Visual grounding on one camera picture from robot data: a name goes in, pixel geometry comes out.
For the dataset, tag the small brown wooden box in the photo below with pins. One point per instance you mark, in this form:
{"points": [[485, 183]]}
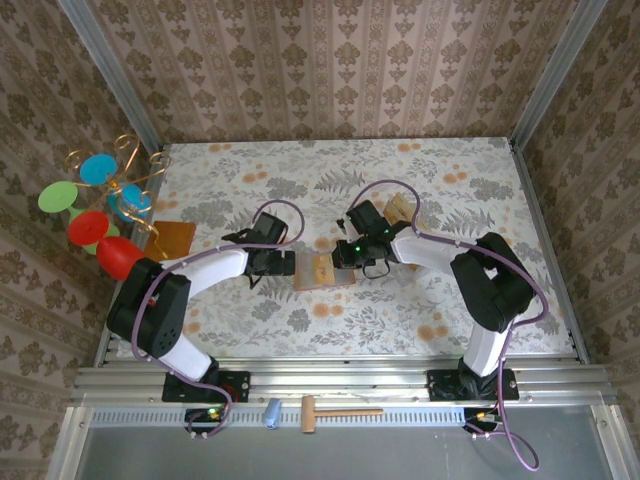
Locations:
{"points": [[345, 277]]}

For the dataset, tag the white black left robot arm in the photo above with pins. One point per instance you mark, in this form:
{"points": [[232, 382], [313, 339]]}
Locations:
{"points": [[215, 267]]}

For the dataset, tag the floral table mat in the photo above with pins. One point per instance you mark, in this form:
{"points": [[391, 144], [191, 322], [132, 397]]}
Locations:
{"points": [[350, 325]]}

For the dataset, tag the brown wooden board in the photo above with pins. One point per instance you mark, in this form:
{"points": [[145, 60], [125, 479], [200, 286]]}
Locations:
{"points": [[175, 237]]}

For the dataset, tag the red plastic wine glass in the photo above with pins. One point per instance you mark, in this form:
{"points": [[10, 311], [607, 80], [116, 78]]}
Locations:
{"points": [[117, 257]]}

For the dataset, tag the blue grey small device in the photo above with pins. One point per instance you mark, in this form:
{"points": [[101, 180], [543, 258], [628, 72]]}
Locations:
{"points": [[272, 414]]}

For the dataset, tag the wooden mallet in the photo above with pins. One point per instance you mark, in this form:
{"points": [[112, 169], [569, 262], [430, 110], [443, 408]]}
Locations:
{"points": [[309, 415]]}

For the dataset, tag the controller circuit board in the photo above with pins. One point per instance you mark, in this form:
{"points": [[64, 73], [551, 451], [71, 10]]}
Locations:
{"points": [[477, 416], [200, 415]]}

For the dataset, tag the blue plastic wine glass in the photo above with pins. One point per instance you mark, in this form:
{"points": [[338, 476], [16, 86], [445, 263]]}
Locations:
{"points": [[98, 169]]}

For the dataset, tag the green plastic wine glass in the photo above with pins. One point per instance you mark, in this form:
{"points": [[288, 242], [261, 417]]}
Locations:
{"points": [[57, 196]]}

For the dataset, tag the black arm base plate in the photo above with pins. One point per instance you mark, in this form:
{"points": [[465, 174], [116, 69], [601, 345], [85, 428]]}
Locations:
{"points": [[505, 385], [235, 386]]}

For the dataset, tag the aluminium front rail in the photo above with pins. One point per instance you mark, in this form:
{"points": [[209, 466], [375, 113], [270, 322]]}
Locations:
{"points": [[340, 380]]}

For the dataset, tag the aluminium table side rail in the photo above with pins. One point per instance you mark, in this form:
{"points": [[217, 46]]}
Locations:
{"points": [[550, 250], [145, 200]]}

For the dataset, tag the aluminium frame post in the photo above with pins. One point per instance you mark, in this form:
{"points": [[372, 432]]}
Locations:
{"points": [[555, 75], [115, 75]]}

